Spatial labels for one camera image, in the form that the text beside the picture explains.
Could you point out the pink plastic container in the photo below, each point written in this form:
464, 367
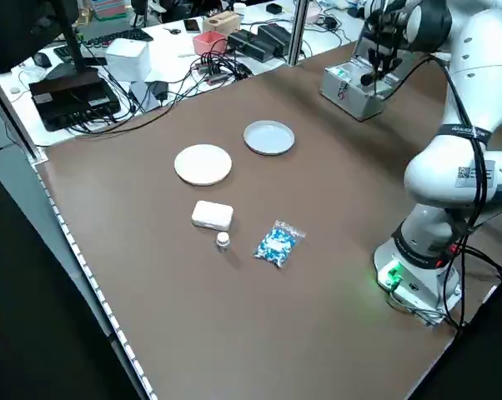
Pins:
208, 42

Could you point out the small white pill bottle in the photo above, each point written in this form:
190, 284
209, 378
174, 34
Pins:
222, 241

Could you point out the white cube box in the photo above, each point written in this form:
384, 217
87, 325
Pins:
126, 60

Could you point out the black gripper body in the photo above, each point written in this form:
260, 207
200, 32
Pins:
386, 31

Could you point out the gray round plate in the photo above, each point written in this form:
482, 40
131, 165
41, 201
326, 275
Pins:
269, 137

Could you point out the grey usb hub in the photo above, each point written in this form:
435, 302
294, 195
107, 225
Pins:
217, 73

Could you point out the black computer mouse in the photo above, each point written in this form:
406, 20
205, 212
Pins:
42, 60

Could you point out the silver aluminium medical kit case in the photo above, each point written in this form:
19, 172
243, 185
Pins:
359, 104

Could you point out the black monitor stand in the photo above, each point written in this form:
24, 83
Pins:
73, 50

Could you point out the white green hydrogen peroxide bottle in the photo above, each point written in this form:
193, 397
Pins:
340, 74

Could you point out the black finned power supply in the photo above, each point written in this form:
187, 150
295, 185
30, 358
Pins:
274, 38
242, 45

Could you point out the small black power adapter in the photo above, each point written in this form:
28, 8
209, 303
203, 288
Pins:
158, 91

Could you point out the white round plate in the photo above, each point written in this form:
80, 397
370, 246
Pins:
203, 164

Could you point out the black keyboard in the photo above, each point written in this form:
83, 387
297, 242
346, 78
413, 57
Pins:
109, 41

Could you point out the black monitor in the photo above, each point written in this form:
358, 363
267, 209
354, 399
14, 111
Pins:
21, 29

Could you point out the brown iodophor bottle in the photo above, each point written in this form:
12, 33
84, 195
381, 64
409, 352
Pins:
365, 79

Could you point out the smartphone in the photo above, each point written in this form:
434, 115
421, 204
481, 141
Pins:
192, 26

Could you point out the white rounded plastic box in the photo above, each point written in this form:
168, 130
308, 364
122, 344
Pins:
212, 213

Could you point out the aluminium upright post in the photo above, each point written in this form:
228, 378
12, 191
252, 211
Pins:
297, 29

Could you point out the wooden desk organiser block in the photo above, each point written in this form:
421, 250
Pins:
221, 21

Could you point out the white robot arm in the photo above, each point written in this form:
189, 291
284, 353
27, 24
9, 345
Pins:
476, 62

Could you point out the bag of blue white capsules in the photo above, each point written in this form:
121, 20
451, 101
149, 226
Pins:
278, 245

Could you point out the black flat electronics box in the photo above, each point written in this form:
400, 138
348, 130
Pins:
71, 102

